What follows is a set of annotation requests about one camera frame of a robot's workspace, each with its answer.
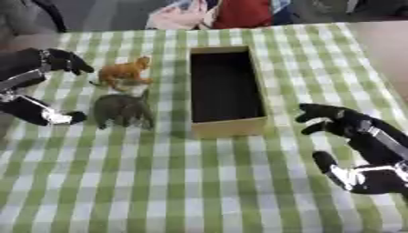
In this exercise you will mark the tan cardboard box black inside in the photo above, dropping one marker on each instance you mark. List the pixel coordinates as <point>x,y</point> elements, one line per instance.
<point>227,91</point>

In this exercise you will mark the black chair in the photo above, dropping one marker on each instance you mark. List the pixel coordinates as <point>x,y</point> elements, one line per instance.
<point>50,13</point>

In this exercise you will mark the orange toy animal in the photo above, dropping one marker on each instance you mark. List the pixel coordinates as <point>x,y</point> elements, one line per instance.
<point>123,72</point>

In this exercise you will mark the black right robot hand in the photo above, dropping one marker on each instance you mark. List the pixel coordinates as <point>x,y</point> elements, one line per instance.
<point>372,142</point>

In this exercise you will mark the grey toy elephant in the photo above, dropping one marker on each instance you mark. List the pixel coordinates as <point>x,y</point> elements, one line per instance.
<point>123,110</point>

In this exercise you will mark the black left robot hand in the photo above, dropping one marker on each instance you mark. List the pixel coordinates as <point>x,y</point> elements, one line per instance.
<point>24,65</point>

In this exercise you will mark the person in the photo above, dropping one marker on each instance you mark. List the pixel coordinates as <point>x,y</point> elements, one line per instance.
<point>223,13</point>

